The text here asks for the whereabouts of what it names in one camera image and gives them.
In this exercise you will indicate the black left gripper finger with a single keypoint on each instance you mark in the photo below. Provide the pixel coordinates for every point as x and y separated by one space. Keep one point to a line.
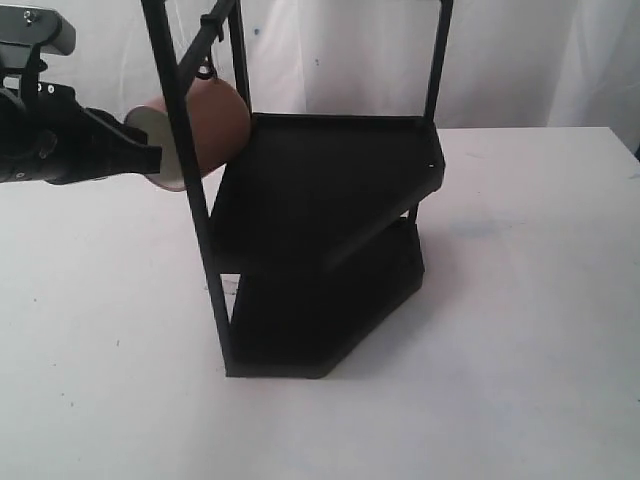
113 148

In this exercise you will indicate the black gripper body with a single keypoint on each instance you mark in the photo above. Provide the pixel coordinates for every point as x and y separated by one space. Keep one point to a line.
58 145

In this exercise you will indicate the pink ceramic mug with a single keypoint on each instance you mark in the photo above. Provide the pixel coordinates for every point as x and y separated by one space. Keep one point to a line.
220 123

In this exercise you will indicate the black metal hook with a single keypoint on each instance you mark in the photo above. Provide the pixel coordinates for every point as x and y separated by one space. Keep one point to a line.
207 70

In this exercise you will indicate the black metal shelf rack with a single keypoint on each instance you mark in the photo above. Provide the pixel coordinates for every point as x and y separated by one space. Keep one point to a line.
312 239

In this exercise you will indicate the white curtain backdrop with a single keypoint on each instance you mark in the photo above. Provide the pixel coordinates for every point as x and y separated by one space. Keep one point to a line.
508 63

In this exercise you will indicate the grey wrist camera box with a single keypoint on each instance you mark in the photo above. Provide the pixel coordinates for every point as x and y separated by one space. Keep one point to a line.
27 32

